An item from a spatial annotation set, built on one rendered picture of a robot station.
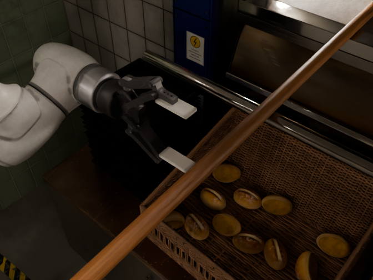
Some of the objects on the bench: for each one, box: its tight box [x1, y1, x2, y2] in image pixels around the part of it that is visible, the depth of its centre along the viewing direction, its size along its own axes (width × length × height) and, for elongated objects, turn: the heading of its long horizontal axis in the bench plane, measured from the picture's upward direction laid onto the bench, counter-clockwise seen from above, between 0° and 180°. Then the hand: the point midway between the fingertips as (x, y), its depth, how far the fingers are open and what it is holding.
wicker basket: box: [139, 107, 373, 280], centre depth 122 cm, size 49×56×28 cm
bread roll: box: [212, 213, 241, 237], centre depth 130 cm, size 10×7×6 cm
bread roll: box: [295, 251, 317, 280], centre depth 120 cm, size 6×10×7 cm
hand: (186, 139), depth 75 cm, fingers open, 13 cm apart
